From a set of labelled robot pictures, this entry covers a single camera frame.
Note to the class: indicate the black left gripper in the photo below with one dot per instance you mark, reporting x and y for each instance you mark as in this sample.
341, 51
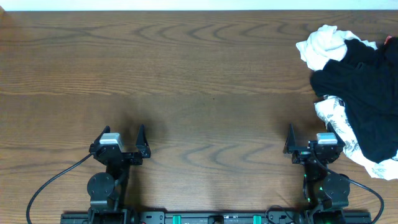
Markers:
143, 151

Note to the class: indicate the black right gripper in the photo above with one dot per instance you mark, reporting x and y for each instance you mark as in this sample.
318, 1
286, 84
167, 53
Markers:
302, 154

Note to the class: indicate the black t-shirt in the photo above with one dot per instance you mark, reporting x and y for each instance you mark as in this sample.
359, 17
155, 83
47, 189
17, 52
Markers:
366, 80

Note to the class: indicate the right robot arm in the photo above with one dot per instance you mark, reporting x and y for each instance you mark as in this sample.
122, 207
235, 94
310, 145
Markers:
326, 192

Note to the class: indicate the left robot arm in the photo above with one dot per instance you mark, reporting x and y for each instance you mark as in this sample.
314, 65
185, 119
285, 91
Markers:
108, 189

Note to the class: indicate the white fern-print cloth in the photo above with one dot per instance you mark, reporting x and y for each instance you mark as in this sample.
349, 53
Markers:
332, 110

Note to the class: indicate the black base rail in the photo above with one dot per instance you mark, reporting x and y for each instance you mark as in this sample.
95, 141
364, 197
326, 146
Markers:
272, 216

